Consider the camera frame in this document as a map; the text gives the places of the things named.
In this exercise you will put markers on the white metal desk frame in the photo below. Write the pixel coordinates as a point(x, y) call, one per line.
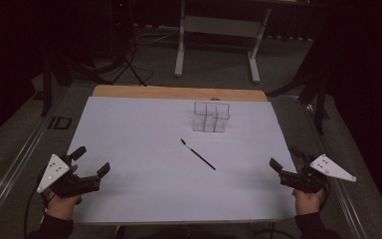
point(220, 26)

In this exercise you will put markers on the black tripod stand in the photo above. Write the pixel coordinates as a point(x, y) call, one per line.
point(320, 99)

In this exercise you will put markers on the thin black brush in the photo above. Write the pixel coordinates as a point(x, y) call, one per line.
point(199, 155)

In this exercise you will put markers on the person's right hand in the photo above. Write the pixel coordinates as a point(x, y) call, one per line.
point(308, 202)

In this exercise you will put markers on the person's left hand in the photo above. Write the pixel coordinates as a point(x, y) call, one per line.
point(61, 207)

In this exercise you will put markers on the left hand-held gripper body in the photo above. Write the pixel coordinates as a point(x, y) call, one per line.
point(54, 171)

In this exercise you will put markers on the metal floor rail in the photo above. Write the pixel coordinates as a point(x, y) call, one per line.
point(16, 162)
point(343, 199)

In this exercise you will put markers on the clear acrylic compartment organizer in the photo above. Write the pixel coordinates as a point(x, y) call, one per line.
point(211, 117)

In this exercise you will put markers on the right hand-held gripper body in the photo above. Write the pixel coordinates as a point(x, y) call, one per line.
point(328, 167)

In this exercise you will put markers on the wooden table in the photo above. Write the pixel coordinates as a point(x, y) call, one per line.
point(165, 92)

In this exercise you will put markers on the black floor socket plate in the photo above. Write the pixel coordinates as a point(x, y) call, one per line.
point(59, 122)

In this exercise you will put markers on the white table board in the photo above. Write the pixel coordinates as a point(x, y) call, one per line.
point(146, 166)

